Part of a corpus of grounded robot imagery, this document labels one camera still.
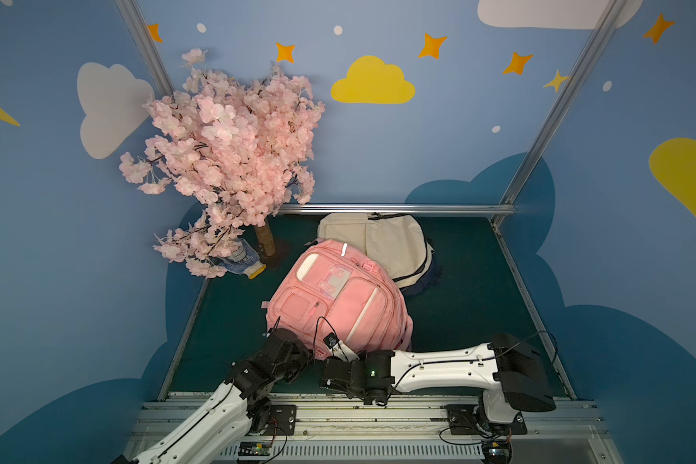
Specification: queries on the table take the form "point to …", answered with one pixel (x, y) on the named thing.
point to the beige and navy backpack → (395, 242)
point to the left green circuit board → (255, 449)
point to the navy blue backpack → (432, 276)
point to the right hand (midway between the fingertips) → (351, 366)
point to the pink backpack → (331, 286)
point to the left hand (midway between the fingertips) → (317, 347)
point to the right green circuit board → (497, 451)
